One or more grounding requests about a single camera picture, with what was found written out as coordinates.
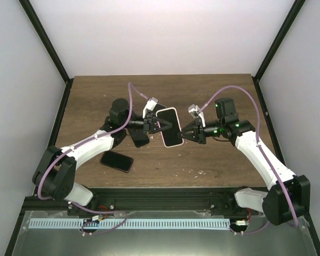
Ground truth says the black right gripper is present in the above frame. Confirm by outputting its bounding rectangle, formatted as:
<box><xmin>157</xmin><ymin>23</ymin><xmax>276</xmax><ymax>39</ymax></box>
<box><xmin>177</xmin><ymin>118</ymin><xmax>224</xmax><ymax>145</ymax></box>

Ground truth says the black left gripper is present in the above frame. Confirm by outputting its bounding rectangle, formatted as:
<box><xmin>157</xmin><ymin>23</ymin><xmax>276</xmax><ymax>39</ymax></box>
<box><xmin>122</xmin><ymin>111</ymin><xmax>172</xmax><ymax>135</ymax></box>

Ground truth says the cream pink phone case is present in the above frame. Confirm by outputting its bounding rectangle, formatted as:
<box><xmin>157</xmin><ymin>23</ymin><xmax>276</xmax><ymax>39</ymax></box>
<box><xmin>156</xmin><ymin>107</ymin><xmax>183</xmax><ymax>148</ymax></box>

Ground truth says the phone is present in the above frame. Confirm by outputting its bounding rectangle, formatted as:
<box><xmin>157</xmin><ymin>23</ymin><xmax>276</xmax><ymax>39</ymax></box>
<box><xmin>128</xmin><ymin>129</ymin><xmax>150</xmax><ymax>148</ymax></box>
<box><xmin>100</xmin><ymin>151</ymin><xmax>134</xmax><ymax>173</ymax></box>
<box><xmin>151</xmin><ymin>103</ymin><xmax>166</xmax><ymax>114</ymax></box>

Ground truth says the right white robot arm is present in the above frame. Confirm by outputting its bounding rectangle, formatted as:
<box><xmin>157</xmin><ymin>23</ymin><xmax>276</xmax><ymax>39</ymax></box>
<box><xmin>178</xmin><ymin>98</ymin><xmax>310</xmax><ymax>226</ymax></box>

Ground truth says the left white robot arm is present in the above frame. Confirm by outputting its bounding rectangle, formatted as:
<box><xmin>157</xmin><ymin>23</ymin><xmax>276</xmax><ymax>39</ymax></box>
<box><xmin>33</xmin><ymin>98</ymin><xmax>172</xmax><ymax>215</ymax></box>

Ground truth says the phone in black case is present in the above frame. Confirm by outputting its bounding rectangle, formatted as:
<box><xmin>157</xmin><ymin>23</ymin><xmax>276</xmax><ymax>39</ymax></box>
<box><xmin>128</xmin><ymin>129</ymin><xmax>150</xmax><ymax>148</ymax></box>

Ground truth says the phone in maroon case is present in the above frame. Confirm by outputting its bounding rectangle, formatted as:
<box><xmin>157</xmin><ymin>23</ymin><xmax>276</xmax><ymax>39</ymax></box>
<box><xmin>100</xmin><ymin>151</ymin><xmax>134</xmax><ymax>173</ymax></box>

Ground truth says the metal front plate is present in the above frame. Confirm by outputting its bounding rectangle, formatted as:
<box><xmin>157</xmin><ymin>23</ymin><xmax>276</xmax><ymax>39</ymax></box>
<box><xmin>12</xmin><ymin>210</ymin><xmax>317</xmax><ymax>256</ymax></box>

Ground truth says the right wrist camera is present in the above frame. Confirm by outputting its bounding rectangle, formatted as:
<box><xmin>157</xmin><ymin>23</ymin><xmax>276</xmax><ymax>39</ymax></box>
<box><xmin>188</xmin><ymin>104</ymin><xmax>205</xmax><ymax>127</ymax></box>

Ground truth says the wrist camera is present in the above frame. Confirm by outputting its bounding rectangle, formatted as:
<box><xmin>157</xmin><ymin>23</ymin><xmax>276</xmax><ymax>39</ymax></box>
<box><xmin>188</xmin><ymin>104</ymin><xmax>205</xmax><ymax>127</ymax></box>
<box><xmin>142</xmin><ymin>97</ymin><xmax>158</xmax><ymax>118</ymax></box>

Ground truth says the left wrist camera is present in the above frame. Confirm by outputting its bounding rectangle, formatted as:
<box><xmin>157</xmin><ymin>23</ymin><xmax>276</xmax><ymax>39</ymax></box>
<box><xmin>142</xmin><ymin>97</ymin><xmax>158</xmax><ymax>118</ymax></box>

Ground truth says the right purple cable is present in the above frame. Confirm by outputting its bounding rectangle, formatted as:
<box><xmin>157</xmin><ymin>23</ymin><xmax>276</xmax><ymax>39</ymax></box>
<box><xmin>198</xmin><ymin>85</ymin><xmax>299</xmax><ymax>227</ymax></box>

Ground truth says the purple cable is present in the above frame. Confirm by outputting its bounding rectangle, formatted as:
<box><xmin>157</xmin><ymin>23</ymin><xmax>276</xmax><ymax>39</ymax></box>
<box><xmin>198</xmin><ymin>85</ymin><xmax>299</xmax><ymax>227</ymax></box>
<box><xmin>37</xmin><ymin>82</ymin><xmax>150</xmax><ymax>201</ymax></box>

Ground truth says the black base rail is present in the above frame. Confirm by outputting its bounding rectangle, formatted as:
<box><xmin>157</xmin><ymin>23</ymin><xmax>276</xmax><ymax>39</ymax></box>
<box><xmin>66</xmin><ymin>188</ymin><xmax>267</xmax><ymax>216</ymax></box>

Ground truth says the black enclosure frame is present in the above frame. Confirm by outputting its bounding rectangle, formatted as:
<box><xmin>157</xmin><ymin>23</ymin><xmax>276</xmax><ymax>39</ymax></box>
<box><xmin>4</xmin><ymin>0</ymin><xmax>320</xmax><ymax>256</ymax></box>

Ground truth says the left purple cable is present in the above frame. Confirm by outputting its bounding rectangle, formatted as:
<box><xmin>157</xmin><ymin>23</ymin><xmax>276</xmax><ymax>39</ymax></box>
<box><xmin>37</xmin><ymin>82</ymin><xmax>150</xmax><ymax>201</ymax></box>

